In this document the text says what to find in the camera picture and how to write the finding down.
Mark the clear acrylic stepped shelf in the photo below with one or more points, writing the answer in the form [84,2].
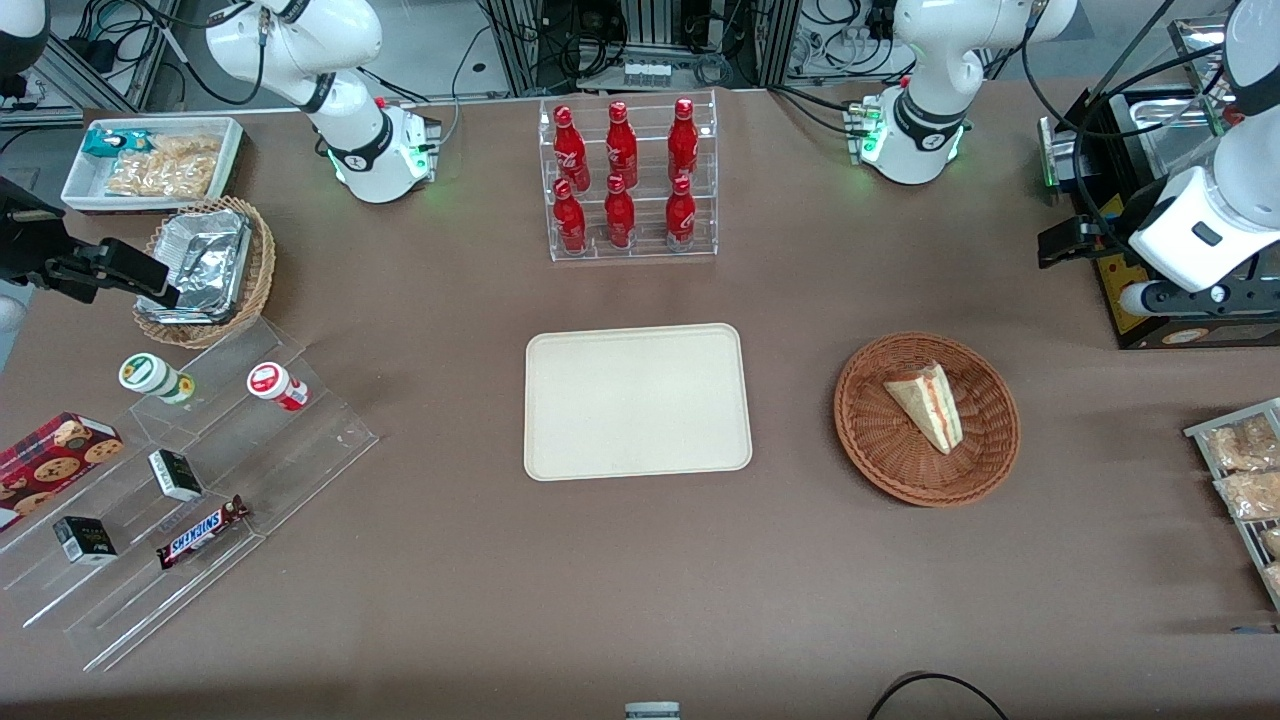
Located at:
[300,450]

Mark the clear acrylic bottle rack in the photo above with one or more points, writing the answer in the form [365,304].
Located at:
[650,175]

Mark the brown wicker basket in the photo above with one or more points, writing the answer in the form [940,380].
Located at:
[880,450]

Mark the clear bag of chips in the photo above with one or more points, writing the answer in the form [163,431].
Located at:
[165,172]

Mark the red lid white cup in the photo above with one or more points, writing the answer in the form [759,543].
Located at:
[272,383]

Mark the triangle sandwich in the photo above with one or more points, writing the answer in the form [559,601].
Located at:
[928,405]

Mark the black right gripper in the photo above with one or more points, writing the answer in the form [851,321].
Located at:
[22,247]

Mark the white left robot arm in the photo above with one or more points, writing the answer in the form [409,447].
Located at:
[940,50]

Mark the teal snack packet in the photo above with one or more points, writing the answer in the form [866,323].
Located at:
[105,143]

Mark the small black carton box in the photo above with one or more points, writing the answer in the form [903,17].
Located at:
[175,475]
[85,540]

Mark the red cola bottle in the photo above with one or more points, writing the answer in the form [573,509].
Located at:
[569,148]
[569,218]
[619,215]
[681,215]
[683,140]
[622,145]

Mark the aluminium frame beam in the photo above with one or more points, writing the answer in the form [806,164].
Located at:
[80,85]

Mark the clear bag of pastry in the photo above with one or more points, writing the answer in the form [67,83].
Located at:
[1250,495]
[1272,542]
[1274,580]
[1245,445]

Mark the red plaid cookie box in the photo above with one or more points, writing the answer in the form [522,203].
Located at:
[50,462]

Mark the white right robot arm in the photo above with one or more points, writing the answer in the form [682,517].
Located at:
[300,40]

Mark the green lid white cup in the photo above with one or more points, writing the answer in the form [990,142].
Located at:
[150,375]

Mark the aluminium frame rack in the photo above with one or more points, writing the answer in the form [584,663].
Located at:
[640,30]

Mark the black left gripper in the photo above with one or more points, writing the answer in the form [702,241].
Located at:
[1128,219]

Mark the Snickers chocolate bar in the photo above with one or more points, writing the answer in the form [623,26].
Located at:
[200,532]

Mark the white plastic bin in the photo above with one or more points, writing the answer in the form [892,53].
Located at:
[85,190]

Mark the cream plastic serving tray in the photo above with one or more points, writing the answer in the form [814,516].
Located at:
[637,402]

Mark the steel pan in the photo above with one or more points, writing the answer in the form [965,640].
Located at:
[1165,125]
[1200,45]

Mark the light tan wicker basket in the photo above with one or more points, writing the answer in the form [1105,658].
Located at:
[262,270]

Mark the grey box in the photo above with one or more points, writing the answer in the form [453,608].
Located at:
[652,712]

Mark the aluminium foil tray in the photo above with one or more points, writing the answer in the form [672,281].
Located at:
[205,260]

